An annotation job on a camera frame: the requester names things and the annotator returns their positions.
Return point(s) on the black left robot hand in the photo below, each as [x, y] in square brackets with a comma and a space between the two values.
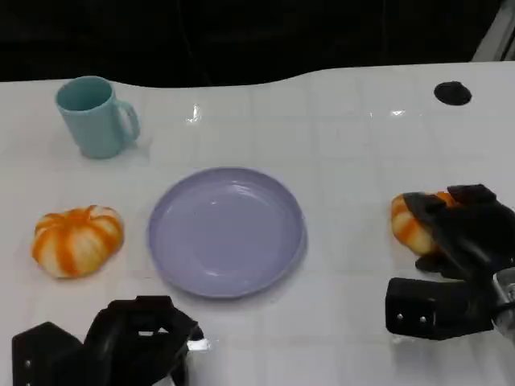
[128, 346]

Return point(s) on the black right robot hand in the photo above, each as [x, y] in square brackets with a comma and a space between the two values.
[466, 233]

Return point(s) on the orange and white bread roll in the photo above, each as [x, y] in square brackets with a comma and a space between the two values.
[410, 231]
[76, 242]

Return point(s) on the black round table grommet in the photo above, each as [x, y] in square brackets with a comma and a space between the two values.
[452, 93]

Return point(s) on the lilac plate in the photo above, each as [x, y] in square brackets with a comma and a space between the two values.
[226, 232]

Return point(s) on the pale green mug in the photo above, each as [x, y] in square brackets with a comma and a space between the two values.
[94, 119]

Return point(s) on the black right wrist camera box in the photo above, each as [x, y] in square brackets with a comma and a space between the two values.
[430, 307]

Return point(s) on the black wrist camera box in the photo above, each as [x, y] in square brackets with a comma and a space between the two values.
[430, 307]
[40, 358]

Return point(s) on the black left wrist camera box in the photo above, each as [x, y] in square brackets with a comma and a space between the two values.
[40, 358]

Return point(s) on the white metal frame post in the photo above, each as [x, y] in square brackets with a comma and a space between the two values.
[497, 34]

